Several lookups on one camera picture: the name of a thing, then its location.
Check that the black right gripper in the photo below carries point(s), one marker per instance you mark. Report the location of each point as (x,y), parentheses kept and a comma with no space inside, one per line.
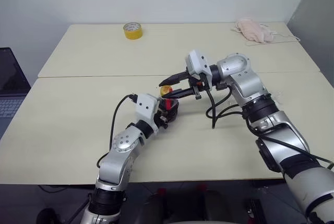
(201,84)

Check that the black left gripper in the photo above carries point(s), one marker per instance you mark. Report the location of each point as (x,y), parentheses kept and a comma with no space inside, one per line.
(161,120)

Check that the plastic cola bottle red label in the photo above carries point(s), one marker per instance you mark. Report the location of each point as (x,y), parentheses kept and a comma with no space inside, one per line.
(166,91)

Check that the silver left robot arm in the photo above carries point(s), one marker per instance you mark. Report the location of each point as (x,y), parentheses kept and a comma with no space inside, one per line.
(122,143)

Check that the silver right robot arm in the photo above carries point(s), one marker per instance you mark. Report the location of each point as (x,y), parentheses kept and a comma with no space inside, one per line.
(248,85)

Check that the yellow tape roll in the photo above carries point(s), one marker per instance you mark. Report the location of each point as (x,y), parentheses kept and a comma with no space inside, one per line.
(133,32)

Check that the pink crumpled cloth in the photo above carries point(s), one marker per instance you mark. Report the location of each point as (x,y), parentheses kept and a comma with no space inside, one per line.
(251,30)

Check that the grey laptop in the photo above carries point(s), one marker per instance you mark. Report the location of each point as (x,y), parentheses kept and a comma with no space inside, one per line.
(10,77)

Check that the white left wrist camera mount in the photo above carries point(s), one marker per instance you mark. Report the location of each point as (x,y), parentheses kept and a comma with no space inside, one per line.
(144,105)

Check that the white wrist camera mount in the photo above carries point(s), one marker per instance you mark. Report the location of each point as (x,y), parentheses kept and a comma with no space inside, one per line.
(144,105)
(197,59)

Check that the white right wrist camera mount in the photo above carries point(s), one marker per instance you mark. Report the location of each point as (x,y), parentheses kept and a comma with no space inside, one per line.
(197,59)

